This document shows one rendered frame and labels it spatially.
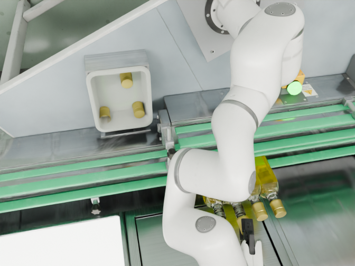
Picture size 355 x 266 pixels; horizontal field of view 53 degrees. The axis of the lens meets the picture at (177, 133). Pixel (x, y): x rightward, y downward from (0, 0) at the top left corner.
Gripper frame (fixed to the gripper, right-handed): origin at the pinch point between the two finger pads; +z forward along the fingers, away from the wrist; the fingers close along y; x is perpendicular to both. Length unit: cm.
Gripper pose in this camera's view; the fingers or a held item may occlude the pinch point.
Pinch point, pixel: (246, 229)
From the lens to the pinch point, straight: 104.0
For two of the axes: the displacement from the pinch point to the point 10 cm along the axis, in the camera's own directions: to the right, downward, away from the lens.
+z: 0.5, -7.2, 6.9
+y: 0.0, -6.9, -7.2
